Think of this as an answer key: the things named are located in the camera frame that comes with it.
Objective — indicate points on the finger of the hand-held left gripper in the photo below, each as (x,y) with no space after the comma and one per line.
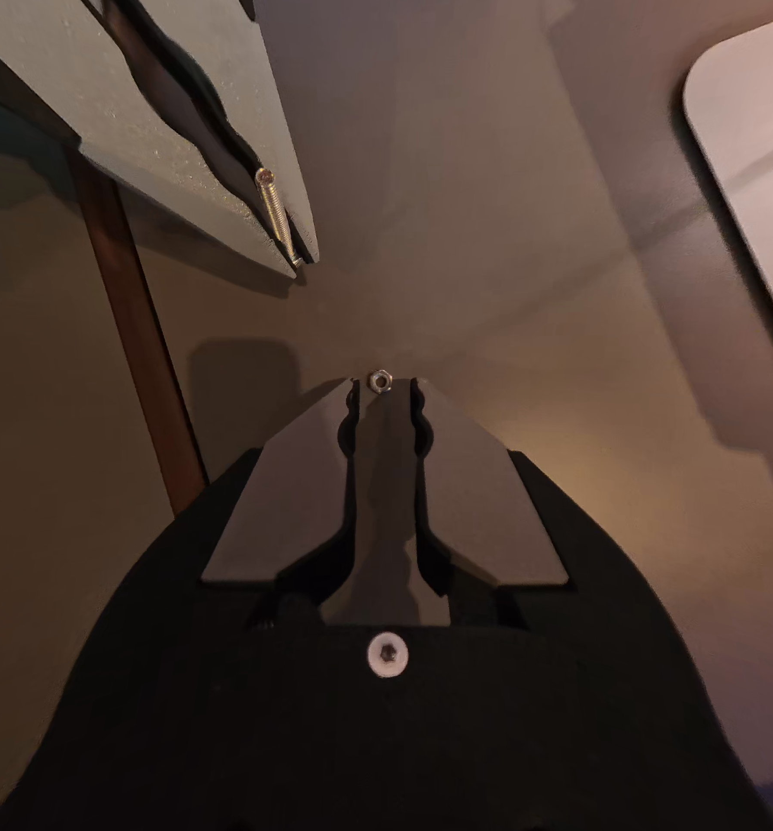
(49,71)
(243,84)

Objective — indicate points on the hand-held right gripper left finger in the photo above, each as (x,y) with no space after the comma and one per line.
(282,506)

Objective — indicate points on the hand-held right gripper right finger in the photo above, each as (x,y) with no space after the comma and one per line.
(483,513)

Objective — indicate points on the silver metal bolt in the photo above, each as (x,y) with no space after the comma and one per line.
(274,217)

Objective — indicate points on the silver hex nut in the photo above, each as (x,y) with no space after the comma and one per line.
(371,382)

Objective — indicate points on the white stand with flat base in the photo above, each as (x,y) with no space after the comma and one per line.
(762,162)

